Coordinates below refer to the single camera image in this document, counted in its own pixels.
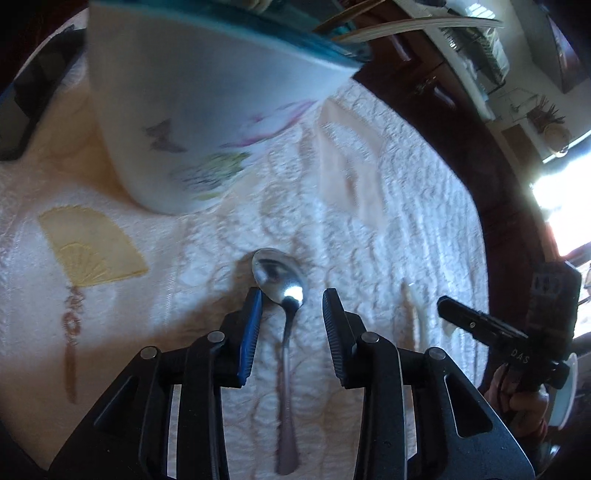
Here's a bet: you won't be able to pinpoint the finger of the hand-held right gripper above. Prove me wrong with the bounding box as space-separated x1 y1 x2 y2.
437 296 528 352

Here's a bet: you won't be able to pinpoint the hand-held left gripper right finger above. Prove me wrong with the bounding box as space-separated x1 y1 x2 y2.
322 288 536 480

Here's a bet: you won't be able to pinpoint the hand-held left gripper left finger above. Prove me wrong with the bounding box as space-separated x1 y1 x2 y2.
48 287 263 480

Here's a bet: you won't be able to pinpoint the metal spoon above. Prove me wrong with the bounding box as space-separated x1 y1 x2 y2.
251 248 310 476

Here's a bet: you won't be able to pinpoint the white floral cup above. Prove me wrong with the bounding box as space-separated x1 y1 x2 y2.
87 0 373 216

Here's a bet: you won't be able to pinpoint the person's right hand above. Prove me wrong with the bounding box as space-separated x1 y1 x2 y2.
489 364 550 430

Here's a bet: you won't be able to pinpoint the white plate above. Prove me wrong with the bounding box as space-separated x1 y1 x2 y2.
549 353 579 426

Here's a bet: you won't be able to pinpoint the white embroidered tablecloth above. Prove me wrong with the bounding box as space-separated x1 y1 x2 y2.
0 28 491 480

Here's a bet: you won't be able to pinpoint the wooden kitchen cabinet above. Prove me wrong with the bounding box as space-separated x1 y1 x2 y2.
365 9 490 121

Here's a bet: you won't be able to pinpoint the wooden chopsticks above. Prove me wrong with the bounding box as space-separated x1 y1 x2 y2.
331 16 505 45

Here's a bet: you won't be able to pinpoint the wooden chopstick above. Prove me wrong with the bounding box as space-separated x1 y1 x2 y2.
313 0 386 34

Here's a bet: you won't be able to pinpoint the wall utensil holder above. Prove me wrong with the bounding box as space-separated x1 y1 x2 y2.
525 92 574 151

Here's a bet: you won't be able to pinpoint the wire dish rack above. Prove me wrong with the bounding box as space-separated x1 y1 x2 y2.
438 21 514 90

